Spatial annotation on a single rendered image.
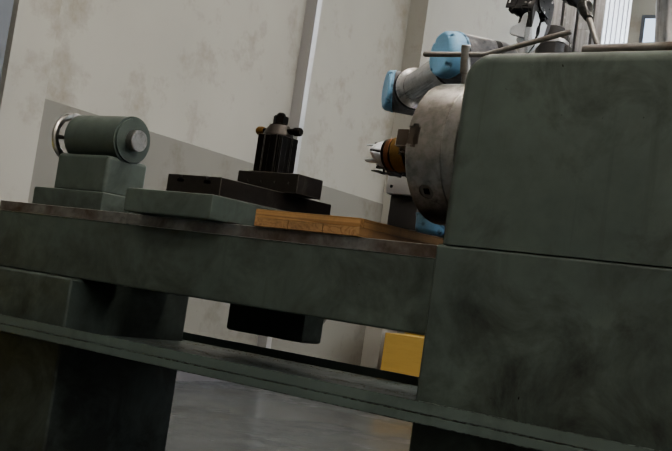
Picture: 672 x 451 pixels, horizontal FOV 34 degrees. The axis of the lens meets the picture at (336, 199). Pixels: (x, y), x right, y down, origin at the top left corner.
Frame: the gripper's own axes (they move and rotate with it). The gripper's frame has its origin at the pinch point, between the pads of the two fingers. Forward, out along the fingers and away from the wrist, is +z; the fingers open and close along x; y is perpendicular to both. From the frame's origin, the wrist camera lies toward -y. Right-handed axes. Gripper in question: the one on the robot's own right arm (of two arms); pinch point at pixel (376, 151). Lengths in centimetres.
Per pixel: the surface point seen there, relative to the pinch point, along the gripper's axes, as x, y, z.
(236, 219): -19.7, 30.3, 10.7
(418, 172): -6.0, -19.7, 11.1
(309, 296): -35.2, 2.8, 13.4
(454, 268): -25.6, -36.3, 18.8
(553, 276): -25, -57, 19
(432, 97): 10.7, -19.0, 8.7
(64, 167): -9, 105, 4
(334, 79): 139, 414, -494
